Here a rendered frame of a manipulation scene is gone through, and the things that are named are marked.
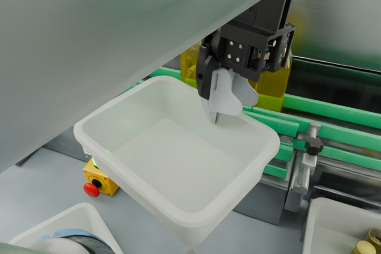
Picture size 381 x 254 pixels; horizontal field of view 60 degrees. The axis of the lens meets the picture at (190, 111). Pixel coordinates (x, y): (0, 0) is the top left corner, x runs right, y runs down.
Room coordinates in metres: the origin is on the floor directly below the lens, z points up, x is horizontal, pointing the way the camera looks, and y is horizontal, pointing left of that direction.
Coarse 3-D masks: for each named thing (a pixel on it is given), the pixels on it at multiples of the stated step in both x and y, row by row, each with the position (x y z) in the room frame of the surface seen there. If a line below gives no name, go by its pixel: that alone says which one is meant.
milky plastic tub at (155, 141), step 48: (144, 96) 0.40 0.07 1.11; (192, 96) 0.39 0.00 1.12; (96, 144) 0.29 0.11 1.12; (144, 144) 0.36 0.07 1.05; (192, 144) 0.35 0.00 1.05; (240, 144) 0.32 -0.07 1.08; (144, 192) 0.21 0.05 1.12; (192, 192) 0.27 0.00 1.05; (240, 192) 0.25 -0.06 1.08; (192, 240) 0.19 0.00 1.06
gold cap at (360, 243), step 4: (360, 244) 0.33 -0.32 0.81; (364, 244) 0.33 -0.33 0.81; (368, 244) 0.33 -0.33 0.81; (356, 248) 0.32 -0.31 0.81; (360, 248) 0.32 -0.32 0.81; (364, 248) 0.32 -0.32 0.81; (368, 248) 0.32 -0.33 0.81; (372, 248) 0.32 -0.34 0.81; (352, 252) 0.33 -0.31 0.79; (356, 252) 0.32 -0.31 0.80; (360, 252) 0.31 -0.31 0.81; (364, 252) 0.31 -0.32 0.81; (368, 252) 0.31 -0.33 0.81; (372, 252) 0.31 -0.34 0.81
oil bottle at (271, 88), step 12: (288, 60) 0.55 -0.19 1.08; (264, 72) 0.56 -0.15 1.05; (276, 72) 0.55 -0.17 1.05; (288, 72) 0.55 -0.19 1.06; (264, 84) 0.56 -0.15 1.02; (276, 84) 0.55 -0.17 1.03; (264, 96) 0.56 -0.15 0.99; (276, 96) 0.55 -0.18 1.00; (264, 108) 0.56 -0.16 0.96; (276, 108) 0.55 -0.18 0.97
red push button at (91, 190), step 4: (84, 184) 0.48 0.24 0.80; (88, 184) 0.47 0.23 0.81; (92, 184) 0.48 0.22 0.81; (96, 184) 0.49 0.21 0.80; (84, 188) 0.47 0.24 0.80; (88, 188) 0.47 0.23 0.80; (92, 188) 0.47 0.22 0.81; (96, 188) 0.47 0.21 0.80; (88, 192) 0.47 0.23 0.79; (92, 192) 0.46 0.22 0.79; (96, 192) 0.46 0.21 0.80; (92, 196) 0.47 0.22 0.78; (96, 196) 0.46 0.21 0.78
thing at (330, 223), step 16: (320, 208) 0.40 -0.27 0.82; (336, 208) 0.40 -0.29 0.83; (352, 208) 0.39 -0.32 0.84; (320, 224) 0.40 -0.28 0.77; (336, 224) 0.39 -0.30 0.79; (352, 224) 0.38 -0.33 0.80; (368, 224) 0.37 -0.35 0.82; (304, 240) 0.32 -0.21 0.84; (320, 240) 0.36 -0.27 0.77; (336, 240) 0.36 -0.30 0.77; (352, 240) 0.36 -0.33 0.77
